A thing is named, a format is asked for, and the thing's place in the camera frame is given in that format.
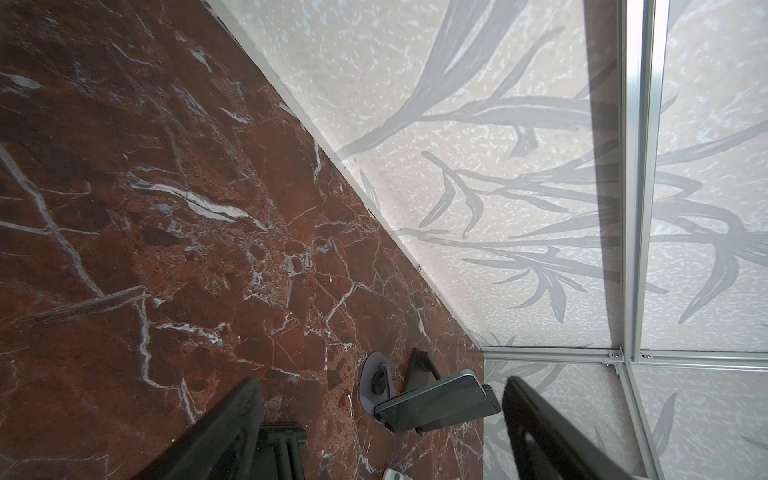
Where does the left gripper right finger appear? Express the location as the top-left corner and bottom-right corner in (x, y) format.
(502, 376), (631, 480)

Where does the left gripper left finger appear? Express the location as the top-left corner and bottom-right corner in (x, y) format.
(135, 378), (264, 479)

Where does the large black phone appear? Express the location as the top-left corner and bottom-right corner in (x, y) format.
(373, 369), (502, 433)

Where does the aluminium frame horizontal bar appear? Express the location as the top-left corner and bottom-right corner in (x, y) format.
(618, 1), (670, 362)

